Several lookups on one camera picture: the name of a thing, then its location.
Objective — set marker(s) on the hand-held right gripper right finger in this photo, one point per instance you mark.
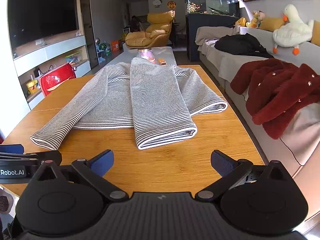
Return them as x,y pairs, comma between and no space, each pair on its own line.
222,163

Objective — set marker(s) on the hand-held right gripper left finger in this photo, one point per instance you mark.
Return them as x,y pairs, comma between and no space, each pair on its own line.
102,163

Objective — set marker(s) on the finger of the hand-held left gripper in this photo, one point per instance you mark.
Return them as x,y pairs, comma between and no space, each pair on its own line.
12,148
30,158

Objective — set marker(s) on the striped long-sleeve shirt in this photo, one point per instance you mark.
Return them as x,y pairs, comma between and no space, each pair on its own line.
155,100

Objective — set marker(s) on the yellow toy box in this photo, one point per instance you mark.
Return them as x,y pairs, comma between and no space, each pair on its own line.
32,86

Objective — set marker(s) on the black router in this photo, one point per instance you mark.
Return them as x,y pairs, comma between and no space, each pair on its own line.
37,72

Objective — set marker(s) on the red round appliance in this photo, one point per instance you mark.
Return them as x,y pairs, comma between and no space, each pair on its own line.
57,78

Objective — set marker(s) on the red fuzzy coat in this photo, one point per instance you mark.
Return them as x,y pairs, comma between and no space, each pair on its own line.
275,92

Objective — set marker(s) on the white coffee table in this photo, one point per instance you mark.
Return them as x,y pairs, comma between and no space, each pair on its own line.
125,57

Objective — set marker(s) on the clear plastic toy box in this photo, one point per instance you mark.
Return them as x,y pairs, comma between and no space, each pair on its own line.
73,57

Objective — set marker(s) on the grey wooden television cabinet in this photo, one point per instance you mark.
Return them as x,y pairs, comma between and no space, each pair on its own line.
62,47

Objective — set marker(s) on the green ball toy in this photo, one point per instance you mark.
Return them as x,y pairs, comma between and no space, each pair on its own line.
103,47

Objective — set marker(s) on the glass jar with red label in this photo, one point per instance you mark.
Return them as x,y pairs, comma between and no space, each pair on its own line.
145,54

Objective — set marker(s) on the small orange object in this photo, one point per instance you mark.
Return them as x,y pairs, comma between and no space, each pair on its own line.
162,62

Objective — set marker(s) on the orange box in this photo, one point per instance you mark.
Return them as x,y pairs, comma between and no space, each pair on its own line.
116,46

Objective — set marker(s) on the black jacket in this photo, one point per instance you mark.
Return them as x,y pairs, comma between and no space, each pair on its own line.
240,43

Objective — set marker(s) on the silver ball toy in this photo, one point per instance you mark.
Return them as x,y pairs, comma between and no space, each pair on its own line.
98,40

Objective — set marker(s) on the black fish tank stand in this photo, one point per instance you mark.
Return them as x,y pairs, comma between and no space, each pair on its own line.
192,37

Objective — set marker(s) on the beige blanket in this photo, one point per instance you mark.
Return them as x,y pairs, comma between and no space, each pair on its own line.
207,32

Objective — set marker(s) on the black flat television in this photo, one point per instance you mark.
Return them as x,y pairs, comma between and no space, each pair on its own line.
42,15

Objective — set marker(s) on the grey covered sofa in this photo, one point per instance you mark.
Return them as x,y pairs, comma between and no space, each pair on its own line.
307,52

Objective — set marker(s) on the yellow duck plush toy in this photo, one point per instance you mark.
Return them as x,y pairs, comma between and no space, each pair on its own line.
240,22

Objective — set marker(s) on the yellow leather armchair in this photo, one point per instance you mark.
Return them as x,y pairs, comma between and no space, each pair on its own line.
155,30

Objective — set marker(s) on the white goose plush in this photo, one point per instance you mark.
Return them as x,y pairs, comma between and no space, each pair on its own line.
290,33

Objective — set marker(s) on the yellow cushion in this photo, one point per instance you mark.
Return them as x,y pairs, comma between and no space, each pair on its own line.
271,24
316,33

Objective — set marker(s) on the doll plush toy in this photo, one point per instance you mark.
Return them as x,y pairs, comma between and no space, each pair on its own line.
256,18

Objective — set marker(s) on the glass fish tank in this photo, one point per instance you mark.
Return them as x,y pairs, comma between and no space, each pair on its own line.
212,5

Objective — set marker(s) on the orange hanging ornament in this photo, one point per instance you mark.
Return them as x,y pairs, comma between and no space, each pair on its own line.
171,5

